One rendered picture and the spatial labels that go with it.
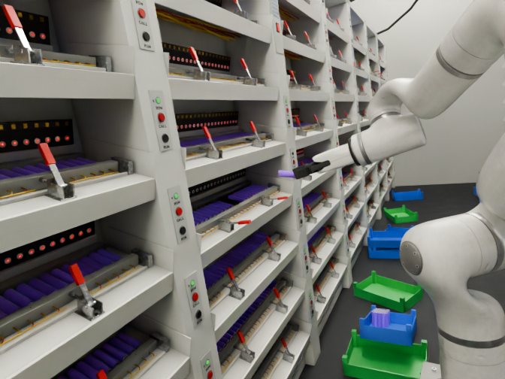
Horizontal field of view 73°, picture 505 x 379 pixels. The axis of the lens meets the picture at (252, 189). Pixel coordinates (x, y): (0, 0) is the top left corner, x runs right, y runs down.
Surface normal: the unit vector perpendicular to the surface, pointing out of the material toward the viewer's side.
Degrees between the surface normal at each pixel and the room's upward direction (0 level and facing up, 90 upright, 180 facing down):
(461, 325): 95
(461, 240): 55
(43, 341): 15
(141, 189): 105
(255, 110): 90
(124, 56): 90
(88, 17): 90
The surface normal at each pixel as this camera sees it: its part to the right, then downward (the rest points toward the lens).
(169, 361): 0.09, -0.95
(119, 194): 0.88, 0.22
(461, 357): -0.74, 0.19
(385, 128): -0.58, -0.43
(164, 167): 0.87, -0.04
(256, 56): -0.46, 0.22
